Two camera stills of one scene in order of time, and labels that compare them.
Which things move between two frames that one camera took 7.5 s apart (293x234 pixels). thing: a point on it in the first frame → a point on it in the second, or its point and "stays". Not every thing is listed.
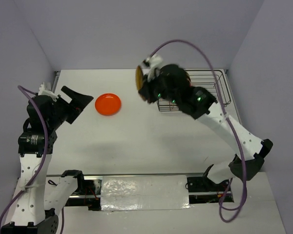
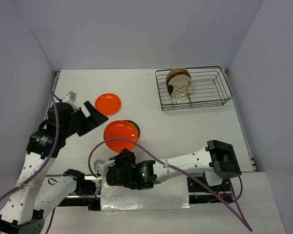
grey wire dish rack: (215, 81) stays
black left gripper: (79, 100) → (95, 118)
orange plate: (108, 104) stays
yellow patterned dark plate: (139, 78) → (136, 126)
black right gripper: (146, 91) → (125, 153)
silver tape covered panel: (121, 193) stays
